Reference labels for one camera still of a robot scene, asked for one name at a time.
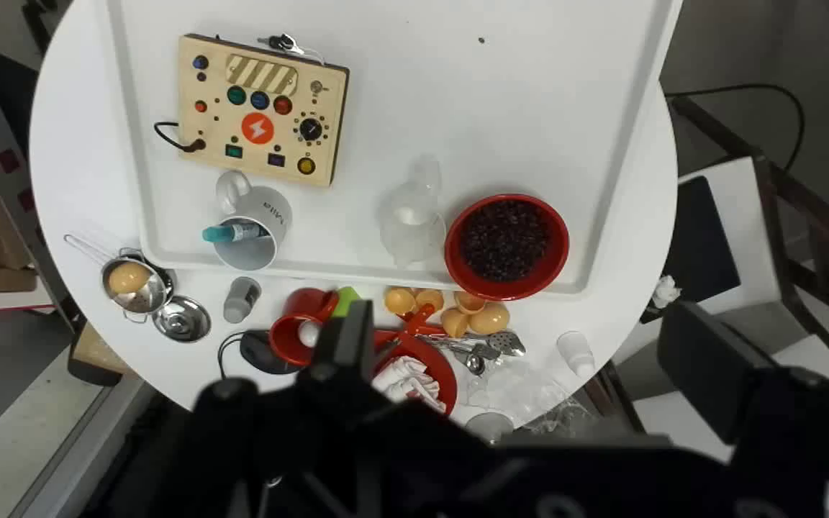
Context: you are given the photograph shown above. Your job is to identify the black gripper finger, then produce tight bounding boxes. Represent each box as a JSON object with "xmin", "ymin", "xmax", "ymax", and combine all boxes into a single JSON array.
[{"xmin": 296, "ymin": 298, "xmax": 374, "ymax": 413}]

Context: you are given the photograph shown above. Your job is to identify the small grey cylinder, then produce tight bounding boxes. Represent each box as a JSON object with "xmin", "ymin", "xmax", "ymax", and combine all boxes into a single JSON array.
[{"xmin": 224, "ymin": 275, "xmax": 261, "ymax": 323}]

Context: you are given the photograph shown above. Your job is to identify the clear plastic measuring cup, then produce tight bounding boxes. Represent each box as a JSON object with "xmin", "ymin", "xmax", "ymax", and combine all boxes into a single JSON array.
[{"xmin": 378, "ymin": 154, "xmax": 444, "ymax": 269}]

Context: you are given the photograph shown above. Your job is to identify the wooden switch busy board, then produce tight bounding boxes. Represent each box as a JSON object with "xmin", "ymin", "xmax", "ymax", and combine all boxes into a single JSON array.
[{"xmin": 178, "ymin": 35, "xmax": 348, "ymax": 187}]

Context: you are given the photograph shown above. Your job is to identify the black cable loop on board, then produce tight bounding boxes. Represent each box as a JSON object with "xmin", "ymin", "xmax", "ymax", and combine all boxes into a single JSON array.
[{"xmin": 152, "ymin": 117, "xmax": 210, "ymax": 154}]

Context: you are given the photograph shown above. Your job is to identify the red plate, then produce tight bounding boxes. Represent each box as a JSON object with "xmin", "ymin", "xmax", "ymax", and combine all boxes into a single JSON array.
[{"xmin": 371, "ymin": 324, "xmax": 459, "ymax": 413}]

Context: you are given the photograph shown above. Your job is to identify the small steel pot with egg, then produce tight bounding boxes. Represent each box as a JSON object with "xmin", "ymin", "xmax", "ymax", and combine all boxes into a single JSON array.
[{"xmin": 63, "ymin": 233, "xmax": 174, "ymax": 323}]

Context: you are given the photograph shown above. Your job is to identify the orange toy food pieces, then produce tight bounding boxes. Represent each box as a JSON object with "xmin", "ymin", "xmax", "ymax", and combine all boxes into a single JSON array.
[{"xmin": 382, "ymin": 287, "xmax": 509, "ymax": 338}]

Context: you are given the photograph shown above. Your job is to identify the small steel pot lid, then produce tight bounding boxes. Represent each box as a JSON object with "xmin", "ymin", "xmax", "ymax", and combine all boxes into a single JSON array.
[{"xmin": 152, "ymin": 295, "xmax": 210, "ymax": 343}]

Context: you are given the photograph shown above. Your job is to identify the teal marker in mug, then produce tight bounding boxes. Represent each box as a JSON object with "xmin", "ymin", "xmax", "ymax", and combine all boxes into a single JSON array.
[{"xmin": 201, "ymin": 220, "xmax": 261, "ymax": 244}]

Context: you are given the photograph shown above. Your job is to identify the grey mug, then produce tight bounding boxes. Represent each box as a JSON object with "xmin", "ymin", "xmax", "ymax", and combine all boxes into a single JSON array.
[{"xmin": 207, "ymin": 170, "xmax": 293, "ymax": 269}]

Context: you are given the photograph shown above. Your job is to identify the green plastic bottle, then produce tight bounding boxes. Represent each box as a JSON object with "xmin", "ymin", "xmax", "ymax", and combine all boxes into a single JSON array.
[{"xmin": 332, "ymin": 287, "xmax": 359, "ymax": 317}]

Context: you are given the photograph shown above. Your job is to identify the red bowl with dark beans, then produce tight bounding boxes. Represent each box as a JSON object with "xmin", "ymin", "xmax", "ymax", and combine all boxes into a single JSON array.
[{"xmin": 444, "ymin": 192, "xmax": 571, "ymax": 298}]

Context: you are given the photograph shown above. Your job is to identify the black chair frame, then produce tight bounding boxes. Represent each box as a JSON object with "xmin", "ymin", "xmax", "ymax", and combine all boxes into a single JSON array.
[{"xmin": 669, "ymin": 92, "xmax": 829, "ymax": 349}]

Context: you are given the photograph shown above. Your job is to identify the white round table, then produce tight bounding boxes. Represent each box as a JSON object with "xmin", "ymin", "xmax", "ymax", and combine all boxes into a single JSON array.
[{"xmin": 25, "ymin": 0, "xmax": 680, "ymax": 429}]

